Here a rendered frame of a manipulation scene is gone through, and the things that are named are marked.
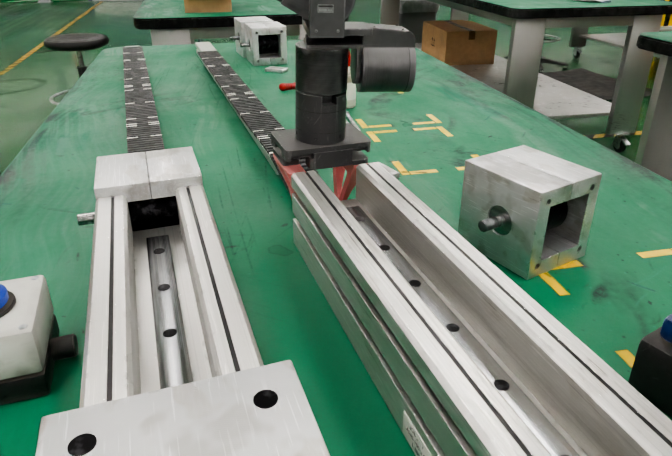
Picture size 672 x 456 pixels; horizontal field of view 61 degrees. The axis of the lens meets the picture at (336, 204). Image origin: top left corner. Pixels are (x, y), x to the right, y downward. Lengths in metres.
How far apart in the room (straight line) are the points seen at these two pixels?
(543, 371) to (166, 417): 0.23
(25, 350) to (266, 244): 0.27
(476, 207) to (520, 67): 2.42
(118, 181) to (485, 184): 0.36
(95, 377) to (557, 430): 0.26
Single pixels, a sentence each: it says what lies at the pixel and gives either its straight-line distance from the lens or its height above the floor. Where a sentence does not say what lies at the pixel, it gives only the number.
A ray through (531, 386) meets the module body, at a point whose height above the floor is 0.83.
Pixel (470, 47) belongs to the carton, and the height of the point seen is 0.35.
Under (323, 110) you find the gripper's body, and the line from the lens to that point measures 0.62.
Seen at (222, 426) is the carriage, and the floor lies 0.90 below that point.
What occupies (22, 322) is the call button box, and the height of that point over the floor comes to 0.84.
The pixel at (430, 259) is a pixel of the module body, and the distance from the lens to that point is 0.48.
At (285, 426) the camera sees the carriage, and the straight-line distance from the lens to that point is 0.25.
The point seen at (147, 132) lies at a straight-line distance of 0.92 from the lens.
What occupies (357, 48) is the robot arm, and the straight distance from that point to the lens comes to 0.61.
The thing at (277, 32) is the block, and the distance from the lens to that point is 1.52.
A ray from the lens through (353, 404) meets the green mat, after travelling 0.44.
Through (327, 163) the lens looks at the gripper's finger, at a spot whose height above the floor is 0.86.
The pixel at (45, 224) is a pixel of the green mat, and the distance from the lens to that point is 0.75.
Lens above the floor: 1.09
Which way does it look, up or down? 26 degrees down
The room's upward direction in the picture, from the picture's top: straight up
